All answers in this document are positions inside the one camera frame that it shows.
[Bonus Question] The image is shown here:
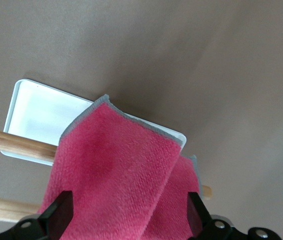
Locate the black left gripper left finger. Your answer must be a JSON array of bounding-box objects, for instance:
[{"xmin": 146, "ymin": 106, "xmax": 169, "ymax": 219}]
[{"xmin": 0, "ymin": 190, "xmax": 74, "ymax": 240}]

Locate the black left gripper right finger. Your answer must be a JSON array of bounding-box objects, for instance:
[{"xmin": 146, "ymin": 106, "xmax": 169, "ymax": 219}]
[{"xmin": 186, "ymin": 191, "xmax": 281, "ymax": 240}]

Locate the pink and grey cloth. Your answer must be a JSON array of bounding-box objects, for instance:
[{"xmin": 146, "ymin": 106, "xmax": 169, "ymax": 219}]
[{"xmin": 36, "ymin": 94, "xmax": 202, "ymax": 240}]

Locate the wooden rod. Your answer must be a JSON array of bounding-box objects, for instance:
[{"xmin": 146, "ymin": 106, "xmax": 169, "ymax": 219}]
[
  {"xmin": 0, "ymin": 195, "xmax": 42, "ymax": 223},
  {"xmin": 0, "ymin": 126, "xmax": 214, "ymax": 201}
]

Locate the white rectangular tray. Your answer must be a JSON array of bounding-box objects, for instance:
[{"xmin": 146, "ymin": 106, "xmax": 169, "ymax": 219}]
[{"xmin": 2, "ymin": 79, "xmax": 187, "ymax": 167}]

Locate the brown table cover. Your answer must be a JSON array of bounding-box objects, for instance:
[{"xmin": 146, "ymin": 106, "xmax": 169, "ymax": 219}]
[{"xmin": 0, "ymin": 0, "xmax": 283, "ymax": 240}]

